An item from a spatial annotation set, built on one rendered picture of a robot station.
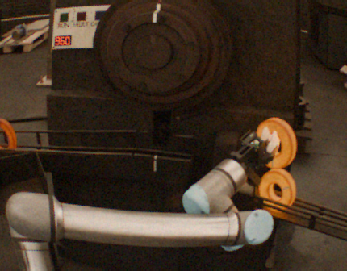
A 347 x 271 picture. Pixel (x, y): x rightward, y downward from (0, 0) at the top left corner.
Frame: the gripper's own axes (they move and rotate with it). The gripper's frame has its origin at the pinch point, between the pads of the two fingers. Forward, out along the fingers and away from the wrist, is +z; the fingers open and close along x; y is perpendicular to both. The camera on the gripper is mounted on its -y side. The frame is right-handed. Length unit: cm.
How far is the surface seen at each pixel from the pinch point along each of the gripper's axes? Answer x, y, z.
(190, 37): 30.3, 26.0, -0.3
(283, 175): -1.7, -15.6, 1.6
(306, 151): 75, -134, 135
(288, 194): -5.6, -21.1, -0.3
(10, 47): 483, -120, 99
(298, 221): -13.3, -28.3, -3.1
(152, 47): 39.1, 24.0, -8.4
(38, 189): 67, -18, -54
